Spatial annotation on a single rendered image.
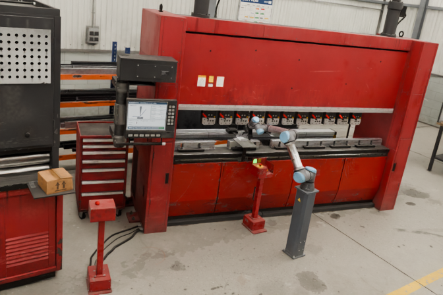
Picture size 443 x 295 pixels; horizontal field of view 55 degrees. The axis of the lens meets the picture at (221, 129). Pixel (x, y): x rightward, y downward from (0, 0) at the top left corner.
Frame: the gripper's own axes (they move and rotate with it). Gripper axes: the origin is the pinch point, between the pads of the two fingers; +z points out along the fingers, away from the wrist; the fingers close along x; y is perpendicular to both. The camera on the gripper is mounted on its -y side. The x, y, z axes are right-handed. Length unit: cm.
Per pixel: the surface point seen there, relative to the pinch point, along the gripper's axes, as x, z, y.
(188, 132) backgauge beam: 56, 26, 21
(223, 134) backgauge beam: 11.1, 28.2, 19.4
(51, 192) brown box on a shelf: 205, -63, -82
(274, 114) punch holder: -37.1, -15.6, 20.0
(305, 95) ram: -75, -34, 36
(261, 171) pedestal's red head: -11.3, 3.3, -42.4
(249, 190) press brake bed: -14, 47, -47
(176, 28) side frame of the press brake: 95, -97, 62
